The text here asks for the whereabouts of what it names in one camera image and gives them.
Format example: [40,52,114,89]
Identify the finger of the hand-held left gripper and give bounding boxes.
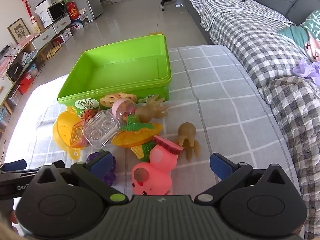
[0,159,40,179]

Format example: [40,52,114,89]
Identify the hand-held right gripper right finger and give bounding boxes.
[196,152,288,205]

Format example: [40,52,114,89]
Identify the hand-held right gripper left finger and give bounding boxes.
[32,152,128,205]

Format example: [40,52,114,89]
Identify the purple toy grapes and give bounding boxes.
[87,150,117,187]

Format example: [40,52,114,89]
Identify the clear plastic case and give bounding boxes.
[82,110,121,149]

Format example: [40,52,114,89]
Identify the yellow green toy vegetable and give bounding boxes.
[111,115,163,147]

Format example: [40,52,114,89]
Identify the brown rubber hand toy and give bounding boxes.
[135,94,170,123]
[174,122,200,160]

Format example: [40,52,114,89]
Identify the yellow toy colander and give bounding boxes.
[52,106,87,159]

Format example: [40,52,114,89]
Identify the pink rubber animal toy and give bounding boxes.
[132,145,178,196]

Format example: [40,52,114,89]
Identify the green plastic storage box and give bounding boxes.
[57,34,172,110]

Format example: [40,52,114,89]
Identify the yellow toy corn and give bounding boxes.
[130,141,157,162]

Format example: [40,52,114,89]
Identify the orange toy crab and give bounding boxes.
[80,110,97,120]

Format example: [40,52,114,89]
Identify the pink clear capsule ball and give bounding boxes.
[112,99,138,124]

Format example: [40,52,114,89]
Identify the grey grid bed sheet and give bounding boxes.
[5,44,303,198]

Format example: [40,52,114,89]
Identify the tan toy pretzel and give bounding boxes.
[100,94,120,110]
[117,92,138,103]

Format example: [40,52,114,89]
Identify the white wooden drawer cabinet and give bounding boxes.
[0,72,15,115]

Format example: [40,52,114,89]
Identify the purple cloth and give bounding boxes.
[292,59,320,79]

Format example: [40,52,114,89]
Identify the grey checked blanket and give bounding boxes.
[182,0,320,240]

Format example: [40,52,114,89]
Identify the framed cartoon picture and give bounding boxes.
[7,18,31,45]

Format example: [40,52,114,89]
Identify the white grey TV cabinet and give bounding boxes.
[31,14,73,55]

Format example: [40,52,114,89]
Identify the green patterned pillow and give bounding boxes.
[279,10,320,63]

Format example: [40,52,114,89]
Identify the red gift box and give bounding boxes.
[66,1,79,19]

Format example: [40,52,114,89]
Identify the black microwave oven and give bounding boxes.
[47,1,68,22]

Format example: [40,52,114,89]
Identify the silver refrigerator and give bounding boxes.
[79,0,104,22]

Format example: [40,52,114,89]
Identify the white microwave oven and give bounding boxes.
[34,0,66,14]

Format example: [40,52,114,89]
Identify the dark grey sofa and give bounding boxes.
[246,0,320,27]

